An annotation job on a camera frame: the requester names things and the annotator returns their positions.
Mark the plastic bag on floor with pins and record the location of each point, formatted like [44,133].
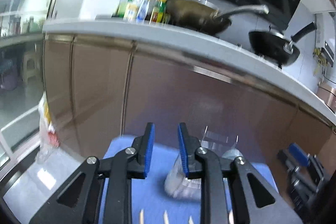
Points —
[49,140]

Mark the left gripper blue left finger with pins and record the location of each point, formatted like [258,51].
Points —
[100,188]

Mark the black wok with lid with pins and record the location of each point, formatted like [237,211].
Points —
[276,47]

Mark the glass sliding door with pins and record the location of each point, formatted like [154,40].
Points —
[21,31]

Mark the blue terry towel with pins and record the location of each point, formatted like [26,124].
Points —
[149,194]

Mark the dark sauce bottle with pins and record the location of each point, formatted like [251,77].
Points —
[158,11]

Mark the bronze wok with lid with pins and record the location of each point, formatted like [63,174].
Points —
[204,17]

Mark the white gas water heater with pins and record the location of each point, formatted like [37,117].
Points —
[325,36]

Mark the pink rice cooker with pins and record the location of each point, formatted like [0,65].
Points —
[327,94]

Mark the plastic stool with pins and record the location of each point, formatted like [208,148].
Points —
[31,66]

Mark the white blue bottle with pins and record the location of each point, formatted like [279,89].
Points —
[136,10]

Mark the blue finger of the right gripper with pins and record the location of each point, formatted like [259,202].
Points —
[285,160]
[297,152]

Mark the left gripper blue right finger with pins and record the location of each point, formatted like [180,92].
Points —
[253,198]

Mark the clear utensil holder wire rack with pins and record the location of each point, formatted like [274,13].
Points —
[180,185]

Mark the brown lower cabinets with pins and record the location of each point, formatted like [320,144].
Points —
[99,88]

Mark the wooden chopstick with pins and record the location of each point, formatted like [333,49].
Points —
[165,217]
[141,217]
[231,217]
[190,221]

